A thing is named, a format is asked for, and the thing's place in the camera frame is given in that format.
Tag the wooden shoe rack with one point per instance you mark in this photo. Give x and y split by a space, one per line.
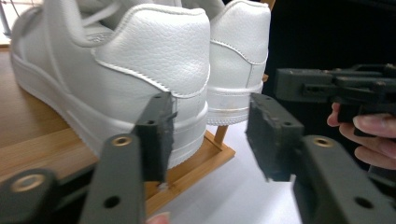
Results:
34 137

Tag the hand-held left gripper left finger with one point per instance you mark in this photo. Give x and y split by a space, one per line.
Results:
155 146

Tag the grey metal stand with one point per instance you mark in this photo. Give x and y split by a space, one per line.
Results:
4 18

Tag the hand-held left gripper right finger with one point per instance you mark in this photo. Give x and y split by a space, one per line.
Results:
271 143

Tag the white leather sneaker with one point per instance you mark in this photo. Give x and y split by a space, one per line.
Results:
239 62
130 62

